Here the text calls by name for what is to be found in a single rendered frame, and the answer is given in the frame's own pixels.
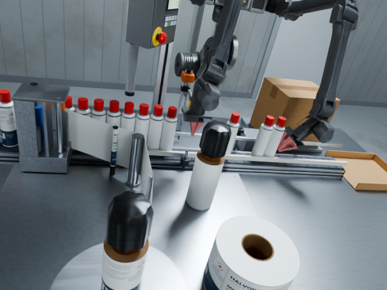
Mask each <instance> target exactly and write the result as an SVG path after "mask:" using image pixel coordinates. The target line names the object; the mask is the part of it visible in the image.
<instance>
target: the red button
mask: <svg viewBox="0 0 387 290"><path fill-rule="evenodd" d="M156 40H158V42H159V43H160V44H164V43H165V42H166V40H167V35H166V33H165V32H161V33H160V34H159V33H158V34H157V35H156Z"/></svg>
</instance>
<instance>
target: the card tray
mask: <svg viewBox="0 0 387 290"><path fill-rule="evenodd" d="M325 157H333V158H335V159H336V160H337V161H347V162H348V164H347V166H343V168H344V169H345V171H346V172H345V173H344V175H343V177H344V178H345V179H346V180H347V182H348V183H349V184H350V185H351V186H352V187H353V188H354V189H355V190H384V191H387V163H386V162H385V161H384V160H383V159H381V158H380V157H379V156H378V155H377V154H375V153H366V152H351V151H334V150H327V152H326V154H325Z"/></svg>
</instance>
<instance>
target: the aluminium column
mask: <svg viewBox="0 0 387 290"><path fill-rule="evenodd" d="M173 45H174V42H171V43H169V44H165V45H162V46H160V49H159V54H158V62H157V71H156V75H155V84H154V92H153V100H152V106H151V114H153V110H154V106H155V104H160V105H162V106H163V110H164V103H165V96H166V89H167V85H168V78H169V71H170V64H171V60H172V52H173ZM151 114H150V115H151ZM162 114H163V111H162Z"/></svg>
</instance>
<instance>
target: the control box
mask: <svg viewBox="0 0 387 290"><path fill-rule="evenodd" d="M167 3H168V0H128V8H127V23H126V38H125V42H127V43H130V44H133V45H137V46H139V47H142V48H145V49H152V48H155V47H159V46H162V45H165V44H169V43H171V42H174V36H175V31H176V26H171V27H168V28H164V21H165V16H168V15H173V14H177V16H178V12H179V10H171V11H166V8H167ZM161 32H165V33H166V35H167V40H166V42H165V43H164V44H160V43H159V42H158V40H156V35H157V34H158V33H159V34H160V33H161Z"/></svg>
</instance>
